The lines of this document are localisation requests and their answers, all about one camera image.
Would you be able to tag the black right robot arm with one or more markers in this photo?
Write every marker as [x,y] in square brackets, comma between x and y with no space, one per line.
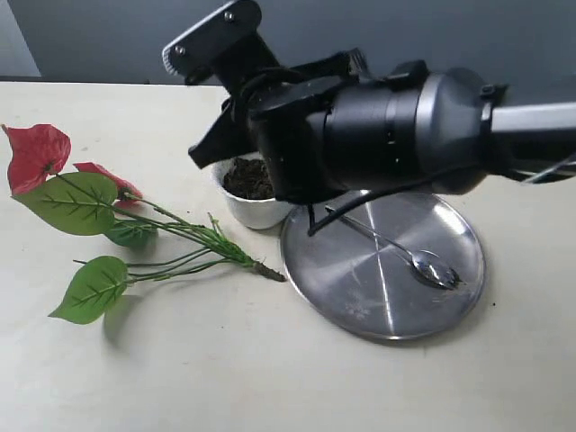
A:
[449,130]

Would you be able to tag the white ribbed plastic pot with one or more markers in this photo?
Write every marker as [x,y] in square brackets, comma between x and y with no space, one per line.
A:
[253,214]

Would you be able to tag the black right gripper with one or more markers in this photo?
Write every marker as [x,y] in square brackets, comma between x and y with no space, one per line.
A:
[282,113]

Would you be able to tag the artificial red flower plant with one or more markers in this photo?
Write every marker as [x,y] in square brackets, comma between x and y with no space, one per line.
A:
[92,201]

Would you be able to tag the stainless steel spork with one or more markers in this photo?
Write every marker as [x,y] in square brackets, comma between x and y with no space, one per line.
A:
[429,267]

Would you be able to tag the dark soil in pot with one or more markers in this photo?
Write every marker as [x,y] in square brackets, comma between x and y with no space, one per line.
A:
[248,179]

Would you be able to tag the round stainless steel plate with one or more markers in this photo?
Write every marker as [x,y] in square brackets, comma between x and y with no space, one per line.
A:
[357,273]

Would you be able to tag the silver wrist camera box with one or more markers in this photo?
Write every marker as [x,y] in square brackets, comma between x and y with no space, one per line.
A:
[199,46]

